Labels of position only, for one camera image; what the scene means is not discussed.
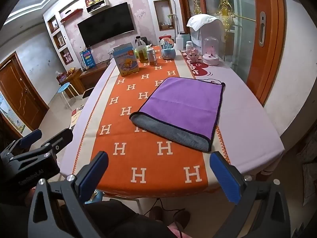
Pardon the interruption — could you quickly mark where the pink toy figure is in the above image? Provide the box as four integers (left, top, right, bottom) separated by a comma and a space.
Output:
185, 48, 201, 63

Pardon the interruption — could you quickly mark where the pink glass dome ornament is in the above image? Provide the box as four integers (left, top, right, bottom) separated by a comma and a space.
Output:
202, 36, 220, 66

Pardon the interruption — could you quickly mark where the wooden television cabinet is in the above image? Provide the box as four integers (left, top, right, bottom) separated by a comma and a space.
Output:
59, 63, 111, 97

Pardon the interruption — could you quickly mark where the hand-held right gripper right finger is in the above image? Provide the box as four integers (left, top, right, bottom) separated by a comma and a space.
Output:
209, 151, 291, 238

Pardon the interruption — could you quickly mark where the lilac tablecloth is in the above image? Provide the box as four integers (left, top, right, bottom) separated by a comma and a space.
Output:
60, 43, 284, 200

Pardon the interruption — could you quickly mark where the brown wooden door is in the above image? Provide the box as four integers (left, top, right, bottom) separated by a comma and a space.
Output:
0, 52, 49, 132

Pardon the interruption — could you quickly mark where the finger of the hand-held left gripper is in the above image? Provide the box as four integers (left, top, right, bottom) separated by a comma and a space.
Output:
41, 128, 74, 154
4, 129, 42, 157

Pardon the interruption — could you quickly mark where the blue yellow carton box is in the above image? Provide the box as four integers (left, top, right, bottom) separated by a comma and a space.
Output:
113, 43, 139, 77

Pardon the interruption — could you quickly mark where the red wall shelf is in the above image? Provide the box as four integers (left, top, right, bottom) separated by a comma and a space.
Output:
61, 8, 83, 23

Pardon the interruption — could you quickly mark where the orange patterned table runner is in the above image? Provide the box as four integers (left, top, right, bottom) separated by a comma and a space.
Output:
72, 45, 234, 193

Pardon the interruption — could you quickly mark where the blue round stool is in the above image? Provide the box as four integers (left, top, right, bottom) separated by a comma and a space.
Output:
58, 82, 79, 110

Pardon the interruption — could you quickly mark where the blue printed box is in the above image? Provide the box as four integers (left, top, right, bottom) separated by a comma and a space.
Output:
80, 49, 96, 69

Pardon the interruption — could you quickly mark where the white cylindrical container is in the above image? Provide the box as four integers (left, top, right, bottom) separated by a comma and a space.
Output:
175, 31, 191, 51

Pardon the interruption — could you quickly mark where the white appliance with cloth cover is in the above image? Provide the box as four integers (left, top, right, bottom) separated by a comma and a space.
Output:
186, 14, 226, 51

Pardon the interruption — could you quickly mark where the white wall shelf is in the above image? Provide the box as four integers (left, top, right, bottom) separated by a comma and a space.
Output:
86, 0, 110, 14

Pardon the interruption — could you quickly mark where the blue snow globe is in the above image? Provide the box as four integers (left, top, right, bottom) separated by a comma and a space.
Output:
159, 37, 177, 60

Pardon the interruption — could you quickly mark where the small lidded glass jar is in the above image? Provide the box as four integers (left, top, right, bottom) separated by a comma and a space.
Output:
146, 48, 158, 66

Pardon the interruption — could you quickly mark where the black flat television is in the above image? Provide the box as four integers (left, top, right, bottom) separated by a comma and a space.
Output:
77, 2, 136, 47

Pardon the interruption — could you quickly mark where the purple and grey towel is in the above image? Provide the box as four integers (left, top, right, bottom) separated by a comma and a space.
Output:
129, 77, 226, 153

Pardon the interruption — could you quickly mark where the orange framed glass door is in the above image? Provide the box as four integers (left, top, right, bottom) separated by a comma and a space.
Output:
176, 0, 288, 105

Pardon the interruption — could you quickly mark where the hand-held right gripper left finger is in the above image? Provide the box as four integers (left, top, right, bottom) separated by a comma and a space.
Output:
28, 151, 109, 238

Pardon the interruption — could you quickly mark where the person's dark clothing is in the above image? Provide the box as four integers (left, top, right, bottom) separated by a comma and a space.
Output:
0, 188, 176, 238

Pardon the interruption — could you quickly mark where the glass oil bottle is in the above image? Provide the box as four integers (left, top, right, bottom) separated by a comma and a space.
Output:
134, 36, 148, 63

